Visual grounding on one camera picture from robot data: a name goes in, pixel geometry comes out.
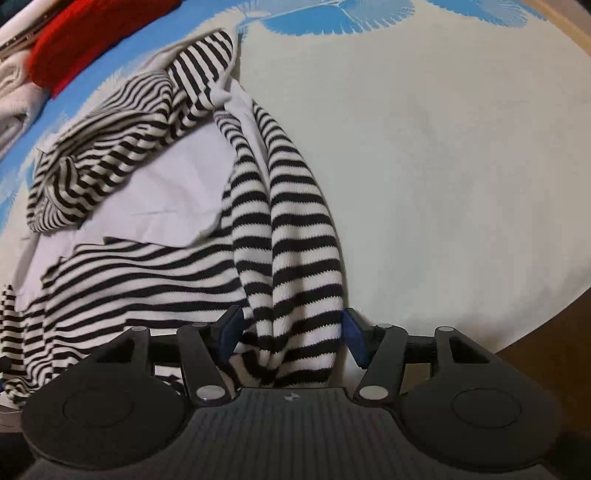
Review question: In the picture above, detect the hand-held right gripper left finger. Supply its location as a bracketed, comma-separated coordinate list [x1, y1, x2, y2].
[76, 305, 245, 407]

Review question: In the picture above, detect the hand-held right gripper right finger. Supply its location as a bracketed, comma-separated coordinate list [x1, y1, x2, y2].
[342, 307, 506, 407]

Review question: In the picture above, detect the striped shirt with white vest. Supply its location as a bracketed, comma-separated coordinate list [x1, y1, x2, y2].
[0, 28, 347, 409]

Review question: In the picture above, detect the speckled white folded blanket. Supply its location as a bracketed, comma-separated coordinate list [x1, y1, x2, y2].
[0, 85, 52, 160]

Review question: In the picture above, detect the red folded blanket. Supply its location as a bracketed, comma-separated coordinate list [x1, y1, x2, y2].
[28, 0, 183, 100]

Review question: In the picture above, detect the cream folded blanket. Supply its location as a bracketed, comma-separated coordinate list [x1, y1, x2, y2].
[0, 45, 37, 89]

